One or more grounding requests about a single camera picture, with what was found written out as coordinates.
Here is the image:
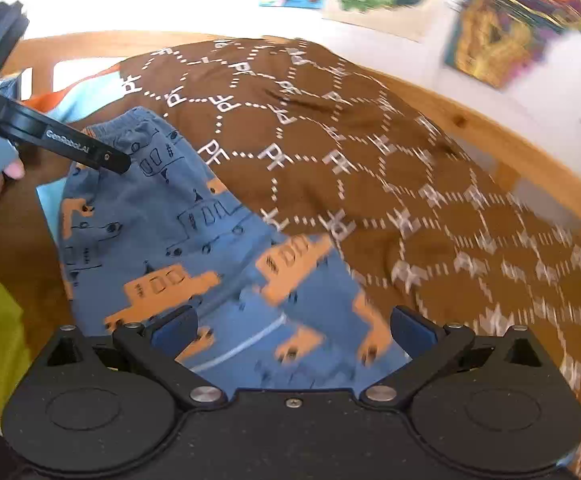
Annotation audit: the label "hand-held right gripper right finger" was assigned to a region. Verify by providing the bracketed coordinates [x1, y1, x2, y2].
[358, 305, 539, 407]

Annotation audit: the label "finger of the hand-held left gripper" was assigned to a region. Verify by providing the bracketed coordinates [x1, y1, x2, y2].
[20, 116, 132, 176]

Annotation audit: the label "torn colourful wall poster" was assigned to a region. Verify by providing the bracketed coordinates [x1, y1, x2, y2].
[443, 0, 581, 149]

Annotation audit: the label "blue car print pants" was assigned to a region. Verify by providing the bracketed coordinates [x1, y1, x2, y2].
[59, 106, 414, 391]

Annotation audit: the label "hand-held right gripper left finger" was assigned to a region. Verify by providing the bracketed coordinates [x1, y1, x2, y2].
[45, 305, 228, 408]

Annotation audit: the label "brown patterned blanket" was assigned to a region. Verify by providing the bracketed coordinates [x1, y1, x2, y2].
[119, 36, 581, 480]

